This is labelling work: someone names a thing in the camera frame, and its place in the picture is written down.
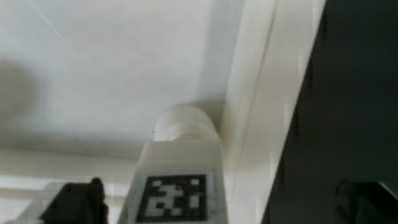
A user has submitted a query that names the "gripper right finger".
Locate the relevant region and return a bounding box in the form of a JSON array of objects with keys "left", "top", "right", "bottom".
[{"left": 333, "top": 180, "right": 398, "bottom": 224}]

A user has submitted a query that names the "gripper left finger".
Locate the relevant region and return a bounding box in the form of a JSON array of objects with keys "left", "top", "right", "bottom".
[{"left": 40, "top": 178, "right": 109, "bottom": 224}]

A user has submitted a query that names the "white leg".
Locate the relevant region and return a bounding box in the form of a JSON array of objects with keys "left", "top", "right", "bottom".
[{"left": 118, "top": 105, "right": 228, "bottom": 224}]

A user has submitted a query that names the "white square tabletop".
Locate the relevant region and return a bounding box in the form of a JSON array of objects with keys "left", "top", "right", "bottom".
[{"left": 0, "top": 0, "right": 326, "bottom": 224}]

